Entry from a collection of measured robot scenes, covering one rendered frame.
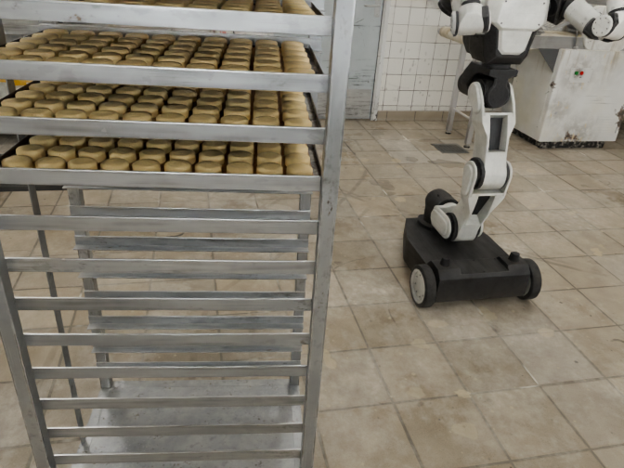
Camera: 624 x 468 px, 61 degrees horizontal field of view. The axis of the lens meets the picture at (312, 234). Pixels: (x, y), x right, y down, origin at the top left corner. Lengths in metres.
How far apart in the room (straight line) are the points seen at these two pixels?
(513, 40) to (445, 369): 1.34
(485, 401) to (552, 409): 0.24
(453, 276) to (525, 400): 0.61
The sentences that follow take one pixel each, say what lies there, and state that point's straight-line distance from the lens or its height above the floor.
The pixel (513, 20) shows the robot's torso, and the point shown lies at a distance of 2.34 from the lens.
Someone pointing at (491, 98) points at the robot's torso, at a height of 0.93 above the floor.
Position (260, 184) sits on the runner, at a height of 1.05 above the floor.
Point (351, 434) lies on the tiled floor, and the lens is 1.90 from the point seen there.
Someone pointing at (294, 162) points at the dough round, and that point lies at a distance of 1.05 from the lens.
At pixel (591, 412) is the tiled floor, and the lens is 2.28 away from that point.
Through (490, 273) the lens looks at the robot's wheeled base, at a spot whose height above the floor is 0.19.
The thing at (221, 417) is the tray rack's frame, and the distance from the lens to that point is 1.73.
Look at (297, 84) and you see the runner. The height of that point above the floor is 1.23.
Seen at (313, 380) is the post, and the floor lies 0.60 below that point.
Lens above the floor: 1.42
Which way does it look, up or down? 28 degrees down
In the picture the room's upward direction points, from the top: 4 degrees clockwise
